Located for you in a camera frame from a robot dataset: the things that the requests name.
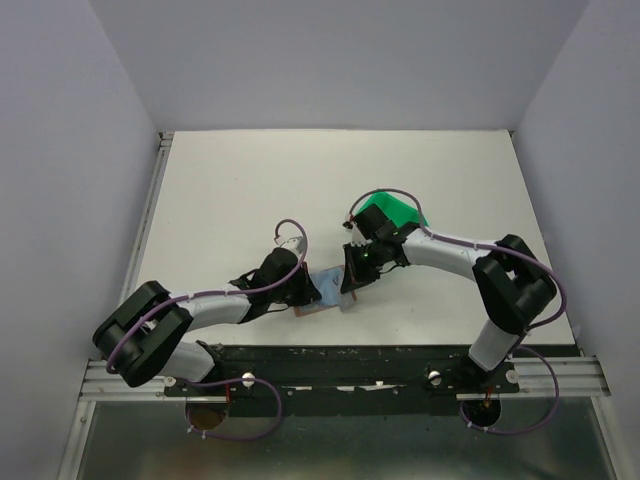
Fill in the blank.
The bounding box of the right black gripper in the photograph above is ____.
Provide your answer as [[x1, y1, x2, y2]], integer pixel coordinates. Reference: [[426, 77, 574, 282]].
[[341, 240, 385, 294]]

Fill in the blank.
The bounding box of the tan leather card holder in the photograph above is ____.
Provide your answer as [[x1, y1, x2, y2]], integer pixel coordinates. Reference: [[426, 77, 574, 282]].
[[294, 266, 344, 317]]

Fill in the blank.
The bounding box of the green plastic bin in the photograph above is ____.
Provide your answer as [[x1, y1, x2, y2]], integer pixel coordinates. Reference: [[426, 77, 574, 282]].
[[357, 192, 419, 227]]

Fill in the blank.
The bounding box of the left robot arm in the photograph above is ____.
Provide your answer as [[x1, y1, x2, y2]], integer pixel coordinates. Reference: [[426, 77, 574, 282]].
[[92, 247, 321, 395]]

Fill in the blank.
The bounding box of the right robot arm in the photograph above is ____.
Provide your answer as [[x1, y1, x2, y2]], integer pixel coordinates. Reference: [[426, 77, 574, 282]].
[[341, 204, 557, 392]]

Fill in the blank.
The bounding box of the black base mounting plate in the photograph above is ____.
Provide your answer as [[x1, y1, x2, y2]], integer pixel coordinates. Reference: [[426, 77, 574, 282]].
[[164, 345, 519, 417]]

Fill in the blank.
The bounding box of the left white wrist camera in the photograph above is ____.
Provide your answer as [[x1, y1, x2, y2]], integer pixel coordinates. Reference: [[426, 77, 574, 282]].
[[274, 235, 307, 258]]

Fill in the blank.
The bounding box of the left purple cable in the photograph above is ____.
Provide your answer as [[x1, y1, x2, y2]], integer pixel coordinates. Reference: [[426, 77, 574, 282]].
[[105, 218, 310, 441]]

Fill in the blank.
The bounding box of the purple cable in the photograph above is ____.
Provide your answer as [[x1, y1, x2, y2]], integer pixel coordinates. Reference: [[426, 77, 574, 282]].
[[344, 187, 569, 437], [105, 218, 310, 441]]

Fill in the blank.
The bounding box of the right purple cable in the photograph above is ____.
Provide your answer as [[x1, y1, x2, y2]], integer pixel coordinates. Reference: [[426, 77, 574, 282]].
[[344, 187, 569, 437]]

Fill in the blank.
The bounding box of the aluminium extrusion rail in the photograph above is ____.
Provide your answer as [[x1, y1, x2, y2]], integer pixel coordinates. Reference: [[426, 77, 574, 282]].
[[79, 357, 171, 401]]

